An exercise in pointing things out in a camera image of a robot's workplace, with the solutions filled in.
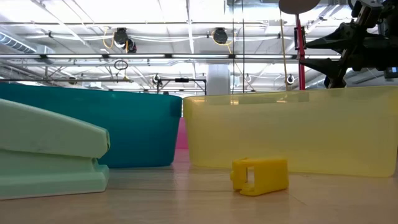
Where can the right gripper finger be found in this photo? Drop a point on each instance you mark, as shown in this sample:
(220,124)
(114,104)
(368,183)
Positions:
(339,40)
(334,70)

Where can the yellow mini stapler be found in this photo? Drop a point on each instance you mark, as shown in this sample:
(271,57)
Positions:
(270,175)

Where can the mint green stapler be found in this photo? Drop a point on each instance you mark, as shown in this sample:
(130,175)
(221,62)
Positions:
(46,133)

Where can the dark monitor screen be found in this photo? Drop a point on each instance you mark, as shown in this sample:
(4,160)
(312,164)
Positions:
(391,72)

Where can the red pole stand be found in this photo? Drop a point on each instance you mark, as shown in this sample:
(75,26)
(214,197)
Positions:
(300,68)

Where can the small hanging reel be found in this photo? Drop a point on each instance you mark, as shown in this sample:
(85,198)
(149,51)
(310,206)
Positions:
(290,79)
(156,79)

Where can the yellow translucent plastic bin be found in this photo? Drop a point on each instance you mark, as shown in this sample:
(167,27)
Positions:
(311,130)

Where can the white column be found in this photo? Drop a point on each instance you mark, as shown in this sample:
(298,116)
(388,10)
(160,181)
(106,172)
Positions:
(218,79)

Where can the pink translucent plastic bin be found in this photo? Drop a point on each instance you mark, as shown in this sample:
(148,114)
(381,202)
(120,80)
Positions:
(182,137)

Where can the long ceiling light strip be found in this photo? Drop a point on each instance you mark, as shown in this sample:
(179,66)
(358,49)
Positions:
(140,56)

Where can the teal plastic bin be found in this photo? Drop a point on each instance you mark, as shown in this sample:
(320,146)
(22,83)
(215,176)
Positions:
(140,124)

